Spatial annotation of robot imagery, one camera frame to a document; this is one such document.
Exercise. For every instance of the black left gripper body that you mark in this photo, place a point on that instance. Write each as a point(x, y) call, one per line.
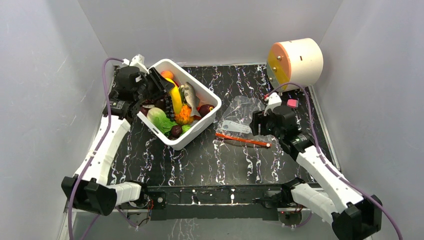
point(141, 94)

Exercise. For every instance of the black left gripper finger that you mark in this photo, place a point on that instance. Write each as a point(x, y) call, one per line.
point(164, 83)
point(153, 90)

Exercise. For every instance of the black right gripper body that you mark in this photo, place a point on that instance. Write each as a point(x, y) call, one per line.
point(259, 123)

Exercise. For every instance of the yellow toy banana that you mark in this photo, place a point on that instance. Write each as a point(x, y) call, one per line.
point(175, 97)

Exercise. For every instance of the dark blue toy grapes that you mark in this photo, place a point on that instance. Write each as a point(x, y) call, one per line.
point(169, 109)

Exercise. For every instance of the grey toy fish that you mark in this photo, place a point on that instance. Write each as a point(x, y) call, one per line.
point(191, 99)

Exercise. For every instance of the clear zip top bag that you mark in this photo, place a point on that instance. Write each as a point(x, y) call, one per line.
point(234, 126)

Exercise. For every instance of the orange toy pineapple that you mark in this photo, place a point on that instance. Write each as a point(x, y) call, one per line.
point(184, 116)

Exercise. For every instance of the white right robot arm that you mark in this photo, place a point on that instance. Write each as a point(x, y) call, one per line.
point(352, 216)

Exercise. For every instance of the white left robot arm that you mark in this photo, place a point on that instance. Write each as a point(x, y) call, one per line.
point(88, 188)

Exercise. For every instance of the orange toy fruit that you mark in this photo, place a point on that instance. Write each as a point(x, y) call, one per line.
point(167, 74)

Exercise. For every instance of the pink eraser block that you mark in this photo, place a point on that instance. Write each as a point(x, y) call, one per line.
point(292, 103)

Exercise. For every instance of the white plastic bin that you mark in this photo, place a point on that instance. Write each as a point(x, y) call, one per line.
point(205, 95)

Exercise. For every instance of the dark purple toy fruit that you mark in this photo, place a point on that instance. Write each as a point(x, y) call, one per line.
point(205, 109)

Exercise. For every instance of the dark red toy mangosteen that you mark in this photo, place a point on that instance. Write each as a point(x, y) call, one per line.
point(175, 132)

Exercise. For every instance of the white cylinder drum toy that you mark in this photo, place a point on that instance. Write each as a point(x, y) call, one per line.
point(297, 61)

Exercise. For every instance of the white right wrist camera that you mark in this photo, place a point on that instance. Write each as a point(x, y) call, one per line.
point(273, 101)

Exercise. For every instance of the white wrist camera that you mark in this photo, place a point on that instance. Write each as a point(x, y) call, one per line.
point(136, 61)
point(273, 101)

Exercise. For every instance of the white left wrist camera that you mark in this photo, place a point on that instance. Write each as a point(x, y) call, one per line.
point(136, 61)

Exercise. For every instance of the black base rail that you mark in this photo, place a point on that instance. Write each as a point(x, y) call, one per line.
point(252, 201)

